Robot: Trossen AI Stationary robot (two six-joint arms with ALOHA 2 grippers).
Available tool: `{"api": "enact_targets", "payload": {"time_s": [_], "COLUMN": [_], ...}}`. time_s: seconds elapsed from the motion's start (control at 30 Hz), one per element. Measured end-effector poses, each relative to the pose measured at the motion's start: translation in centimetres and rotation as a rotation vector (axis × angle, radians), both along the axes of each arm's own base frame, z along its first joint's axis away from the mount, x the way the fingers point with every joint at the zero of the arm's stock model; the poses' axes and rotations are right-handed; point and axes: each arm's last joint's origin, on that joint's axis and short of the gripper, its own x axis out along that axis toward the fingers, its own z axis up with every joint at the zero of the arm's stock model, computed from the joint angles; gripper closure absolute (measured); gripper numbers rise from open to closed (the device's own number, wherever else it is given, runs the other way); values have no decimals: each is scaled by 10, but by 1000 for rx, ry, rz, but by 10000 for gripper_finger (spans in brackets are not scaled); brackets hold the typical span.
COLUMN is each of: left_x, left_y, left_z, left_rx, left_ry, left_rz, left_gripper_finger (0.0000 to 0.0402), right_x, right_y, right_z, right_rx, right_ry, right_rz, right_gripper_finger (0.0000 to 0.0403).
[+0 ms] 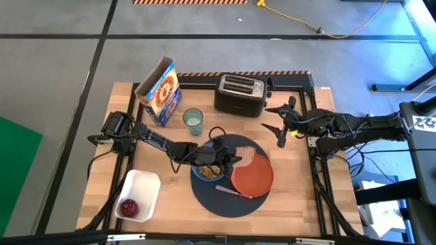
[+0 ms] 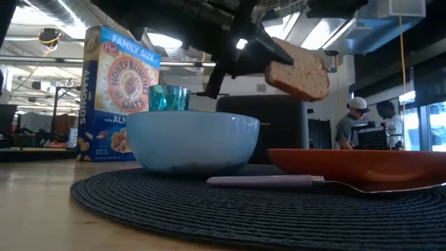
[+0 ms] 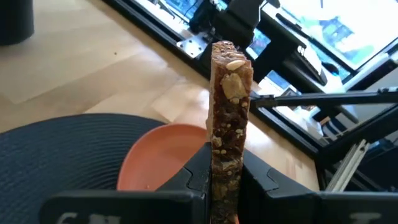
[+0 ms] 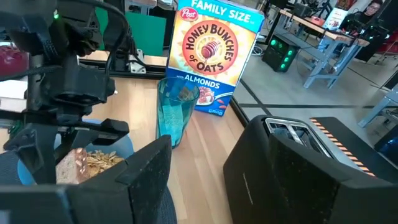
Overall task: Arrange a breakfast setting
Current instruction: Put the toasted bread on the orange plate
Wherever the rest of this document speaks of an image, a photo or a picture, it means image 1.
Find white rectangular tray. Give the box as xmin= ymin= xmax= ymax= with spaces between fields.
xmin=114 ymin=169 xmax=161 ymax=223

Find brown toast slice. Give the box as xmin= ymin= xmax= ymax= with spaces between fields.
xmin=234 ymin=146 xmax=257 ymax=169

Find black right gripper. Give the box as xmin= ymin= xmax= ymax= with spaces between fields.
xmin=261 ymin=95 xmax=313 ymax=149

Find black metal stand base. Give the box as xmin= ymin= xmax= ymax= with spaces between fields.
xmin=371 ymin=66 xmax=436 ymax=93

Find green floor mat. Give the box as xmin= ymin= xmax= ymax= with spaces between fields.
xmin=0 ymin=116 xmax=44 ymax=238

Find dark grey cart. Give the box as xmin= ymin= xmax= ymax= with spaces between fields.
xmin=399 ymin=97 xmax=436 ymax=245

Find black silver toaster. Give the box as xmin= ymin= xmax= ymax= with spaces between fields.
xmin=213 ymin=72 xmax=273 ymax=118

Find black white fiducial marker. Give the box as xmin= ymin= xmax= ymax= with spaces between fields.
xmin=411 ymin=114 xmax=436 ymax=133

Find silver rail bracket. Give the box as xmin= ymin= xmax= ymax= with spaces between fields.
xmin=295 ymin=238 xmax=337 ymax=245
xmin=107 ymin=233 xmax=146 ymax=242

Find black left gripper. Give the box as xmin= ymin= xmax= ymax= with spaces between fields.
xmin=193 ymin=135 xmax=243 ymax=178

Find white cardboard box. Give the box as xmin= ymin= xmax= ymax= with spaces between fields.
xmin=357 ymin=180 xmax=408 ymax=239

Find black bar with hazard stripes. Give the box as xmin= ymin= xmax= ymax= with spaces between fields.
xmin=176 ymin=70 xmax=316 ymax=90

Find light blue bowl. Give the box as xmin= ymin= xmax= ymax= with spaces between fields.
xmin=191 ymin=142 xmax=226 ymax=182

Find black flat bar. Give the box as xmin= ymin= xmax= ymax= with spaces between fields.
xmin=354 ymin=178 xmax=423 ymax=205

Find dark round woven placemat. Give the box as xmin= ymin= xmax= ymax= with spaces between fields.
xmin=189 ymin=133 xmax=273 ymax=218

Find black cable loop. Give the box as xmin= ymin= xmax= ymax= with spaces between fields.
xmin=208 ymin=126 xmax=228 ymax=142

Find black front rail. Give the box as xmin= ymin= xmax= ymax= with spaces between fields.
xmin=0 ymin=229 xmax=436 ymax=245

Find spoon with pale handle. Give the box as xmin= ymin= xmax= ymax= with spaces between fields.
xmin=215 ymin=184 xmax=253 ymax=201

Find blue yellow cereal box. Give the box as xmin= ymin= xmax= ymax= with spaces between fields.
xmin=134 ymin=56 xmax=183 ymax=127

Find orange plate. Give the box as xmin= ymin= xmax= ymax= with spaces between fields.
xmin=230 ymin=152 xmax=275 ymax=199

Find black aluminium table frame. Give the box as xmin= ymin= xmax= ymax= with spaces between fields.
xmin=76 ymin=81 xmax=367 ymax=239

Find yellow extension cable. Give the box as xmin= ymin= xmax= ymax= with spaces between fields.
xmin=256 ymin=0 xmax=389 ymax=39

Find dark red apple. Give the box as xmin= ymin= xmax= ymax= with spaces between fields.
xmin=119 ymin=198 xmax=140 ymax=218

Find golden cereal flakes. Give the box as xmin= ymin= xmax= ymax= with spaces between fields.
xmin=198 ymin=165 xmax=221 ymax=180

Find green glass tumbler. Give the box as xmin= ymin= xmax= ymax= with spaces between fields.
xmin=182 ymin=108 xmax=204 ymax=137

